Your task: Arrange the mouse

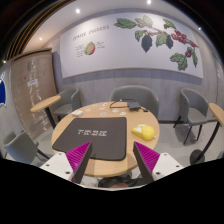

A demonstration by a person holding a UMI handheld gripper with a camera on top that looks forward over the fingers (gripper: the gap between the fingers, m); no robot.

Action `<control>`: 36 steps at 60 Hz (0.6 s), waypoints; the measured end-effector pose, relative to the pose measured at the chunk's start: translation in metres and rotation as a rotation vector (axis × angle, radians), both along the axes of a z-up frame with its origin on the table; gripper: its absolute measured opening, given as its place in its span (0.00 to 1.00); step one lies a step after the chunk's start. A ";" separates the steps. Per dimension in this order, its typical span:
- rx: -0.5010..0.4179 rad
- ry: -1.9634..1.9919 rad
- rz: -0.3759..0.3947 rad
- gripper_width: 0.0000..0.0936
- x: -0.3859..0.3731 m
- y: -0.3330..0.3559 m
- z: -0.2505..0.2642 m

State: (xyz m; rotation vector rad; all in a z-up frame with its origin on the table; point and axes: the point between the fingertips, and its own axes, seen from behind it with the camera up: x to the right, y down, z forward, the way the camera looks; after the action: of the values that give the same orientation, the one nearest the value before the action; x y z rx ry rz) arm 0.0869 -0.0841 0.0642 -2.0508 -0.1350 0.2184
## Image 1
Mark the grey chair front left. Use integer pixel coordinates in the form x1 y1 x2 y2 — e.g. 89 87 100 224
3 132 48 164

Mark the small round side table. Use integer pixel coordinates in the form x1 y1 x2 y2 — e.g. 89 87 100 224
30 95 61 128
189 102 224 165

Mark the grey chair back left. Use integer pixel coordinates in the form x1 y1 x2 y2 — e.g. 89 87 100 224
52 88 82 119

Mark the brown cardboard wall panel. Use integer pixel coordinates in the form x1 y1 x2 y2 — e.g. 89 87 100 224
10 50 56 139

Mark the round wooden table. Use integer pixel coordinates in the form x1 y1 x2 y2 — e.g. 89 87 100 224
52 102 160 177

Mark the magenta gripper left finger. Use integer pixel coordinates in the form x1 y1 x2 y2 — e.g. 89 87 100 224
66 141 92 183

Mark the coffee cherries wall poster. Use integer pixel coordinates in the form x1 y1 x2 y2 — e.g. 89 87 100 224
60 12 203 78

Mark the grey chair right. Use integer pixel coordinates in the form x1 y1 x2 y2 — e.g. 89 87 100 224
174 88 209 144

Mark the black cable on table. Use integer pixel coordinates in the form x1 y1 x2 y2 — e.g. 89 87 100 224
109 98 149 113

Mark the small round side table right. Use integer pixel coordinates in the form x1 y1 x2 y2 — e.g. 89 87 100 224
189 102 224 165

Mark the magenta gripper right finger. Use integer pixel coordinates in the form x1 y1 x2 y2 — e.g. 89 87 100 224
133 142 160 184

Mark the small round side table left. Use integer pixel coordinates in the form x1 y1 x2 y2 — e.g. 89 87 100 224
30 95 61 128

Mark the yellow computer mouse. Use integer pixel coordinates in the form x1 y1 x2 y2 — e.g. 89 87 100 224
131 124 155 141

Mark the white card box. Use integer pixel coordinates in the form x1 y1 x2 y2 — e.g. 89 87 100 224
72 110 83 117

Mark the black desk mat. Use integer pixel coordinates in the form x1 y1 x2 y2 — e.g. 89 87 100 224
53 117 127 161

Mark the grey chair behind table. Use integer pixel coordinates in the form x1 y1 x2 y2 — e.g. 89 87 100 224
110 85 159 117

